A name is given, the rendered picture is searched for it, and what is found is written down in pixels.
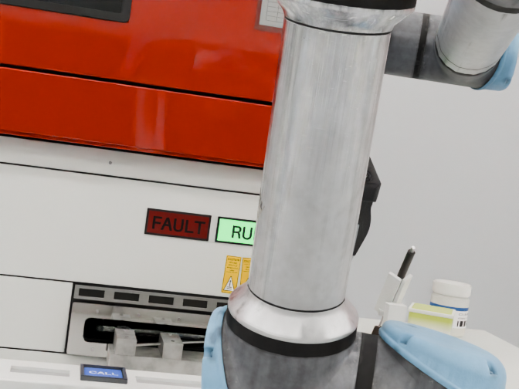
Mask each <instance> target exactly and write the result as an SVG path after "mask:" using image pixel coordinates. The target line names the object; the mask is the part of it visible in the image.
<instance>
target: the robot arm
mask: <svg viewBox="0 0 519 389"><path fill-rule="evenodd" d="M276 1H277V2H278V3H279V5H280V6H281V8H282V9H283V13H284V20H283V30H282V36H281V42H280V53H279V59H278V64H277V71H276V81H275V87H274V93H273V104H272V110H271V115H270V126H269V132H268V138H267V144H266V154H265V161H264V166H263V177H262V183H261V188H260V195H259V205H258V211H257V217H256V228H255V234H254V240H253V250H252V256H251V263H250V268H249V279H248V281H246V282H245V283H243V284H242V285H240V286H238V287H236V288H235V289H234V290H233V291H232V292H231V294H230V295H229V300H228V304H227V305H226V306H220V307H218V308H216V309H215V310H214V311H213V312H212V315H211V316H210V319H209V323H208V326H207V330H206V334H205V342H204V357H203V359H202V380H201V389H505V388H506V382H507V374H506V370H505V368H504V365H503V364H502V363H501V362H500V360H499V359H498V358H497V357H495V356H494V355H493V354H491V353H490V352H488V351H486V350H484V349H482V348H480V347H478V346H476V345H474V344H471V343H468V342H466V341H465V340H461V339H459V338H456V337H453V336H450V335H448V334H445V333H441V332H439V331H436V330H432V329H430V328H426V327H424V326H419V325H415V324H412V323H404V322H402V321H397V320H387V321H385V322H384V323H383V324H382V327H380V328H379V331H378V334H379V335H374V334H370V333H363V332H358V331H357V328H358V312H357V310H356V309H355V307H354V306H353V305H352V303H351V302H350V301H349V299H348V298H347V297H346V296H345V293H346V289H347V284H348V276H349V272H350V267H351V260H352V259H353V258H354V256H355V255H356V253H357V252H358V250H359V248H360V247H361V244H362V242H363V241H364V240H365V238H366V236H367V234H368V231H369V229H370V224H371V206H372V204H373V202H376V201H377V197H378V193H379V190H380V187H381V185H382V183H381V182H380V180H379V177H378V175H377V172H376V170H375V167H374V165H373V163H372V161H371V158H370V152H371V143H372V139H373V134H374V129H375V121H376V117H377V112H378V104H379V99H380V94H381V90H382V81H383V76H384V74H387V75H392V76H401V77H406V78H413V79H422V80H428V81H433V82H437V83H447V84H452V85H457V86H467V87H470V88H471V89H473V90H496V91H501V90H505V89H506V88H508V86H509V85H510V83H511V80H512V77H513V75H514V71H515V67H516V64H517V56H518V51H519V34H518V32H519V0H449V1H448V2H447V5H446V8H445V11H444V13H443V16H441V15H431V14H426V13H421V12H414V11H415V9H416V3H417V0H276Z"/></svg>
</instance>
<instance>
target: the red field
mask: <svg viewBox="0 0 519 389"><path fill-rule="evenodd" d="M208 226H209V217H202V216H195V215H183V214H176V213H170V212H162V211H149V217H148V228H147V232H152V233H158V234H166V235H178V236H185V237H193V238H205V239H207V233H208Z"/></svg>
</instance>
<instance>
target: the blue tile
mask: <svg viewBox="0 0 519 389"><path fill-rule="evenodd" d="M84 375H92V376H101V377H119V378H123V376H122V372H121V370H111V369H101V368H92V367H85V368H84Z"/></svg>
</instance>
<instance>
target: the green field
mask: <svg viewBox="0 0 519 389"><path fill-rule="evenodd" d="M255 228H256V223H254V222H241V221H235V220H228V219H221V218H220V223H219V233H218V239H217V240H219V241H227V242H239V243H246V244H253V240H254V234H255Z"/></svg>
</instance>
